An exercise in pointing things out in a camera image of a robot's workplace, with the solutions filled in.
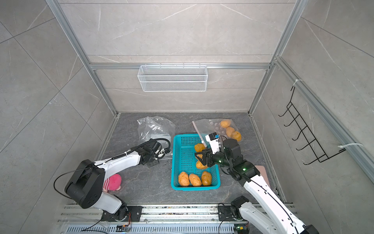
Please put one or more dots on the metal base rail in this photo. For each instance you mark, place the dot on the metal base rail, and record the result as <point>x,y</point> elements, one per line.
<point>154,219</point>

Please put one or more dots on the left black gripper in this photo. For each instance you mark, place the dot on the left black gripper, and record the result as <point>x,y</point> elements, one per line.
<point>155,163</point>

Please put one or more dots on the white wire mesh shelf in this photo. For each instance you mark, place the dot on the white wire mesh shelf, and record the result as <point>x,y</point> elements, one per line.
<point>173,78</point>

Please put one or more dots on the pink plush pig toy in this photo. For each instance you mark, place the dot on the pink plush pig toy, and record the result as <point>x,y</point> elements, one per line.
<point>113,183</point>

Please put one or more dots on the teal plastic basket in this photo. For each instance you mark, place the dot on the teal plastic basket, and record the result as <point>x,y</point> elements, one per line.
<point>184,160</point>

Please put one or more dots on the black wire hook rack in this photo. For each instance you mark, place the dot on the black wire hook rack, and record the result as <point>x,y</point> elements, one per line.
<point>318,153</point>

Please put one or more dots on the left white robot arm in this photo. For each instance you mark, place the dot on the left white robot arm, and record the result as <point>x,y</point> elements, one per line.
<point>86,185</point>

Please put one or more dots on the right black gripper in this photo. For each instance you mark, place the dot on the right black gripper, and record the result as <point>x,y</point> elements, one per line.
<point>207,155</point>

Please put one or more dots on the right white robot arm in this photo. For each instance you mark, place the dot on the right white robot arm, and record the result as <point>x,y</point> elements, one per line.
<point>276,217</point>

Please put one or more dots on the clear pink-dotted zipper bag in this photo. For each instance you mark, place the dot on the clear pink-dotted zipper bag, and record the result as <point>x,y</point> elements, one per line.
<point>207,126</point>

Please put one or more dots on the checkered beige cloth item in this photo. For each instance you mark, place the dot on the checkered beige cloth item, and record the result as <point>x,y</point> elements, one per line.
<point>263,173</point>

